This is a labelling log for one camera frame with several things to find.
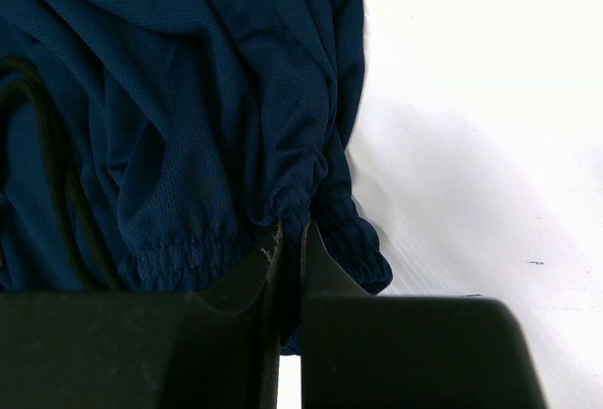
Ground navy blue shorts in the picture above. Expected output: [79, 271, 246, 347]
[1, 0, 393, 355]

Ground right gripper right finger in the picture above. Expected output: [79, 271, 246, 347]
[301, 224, 546, 408]

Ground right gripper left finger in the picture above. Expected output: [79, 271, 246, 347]
[1, 226, 283, 408]

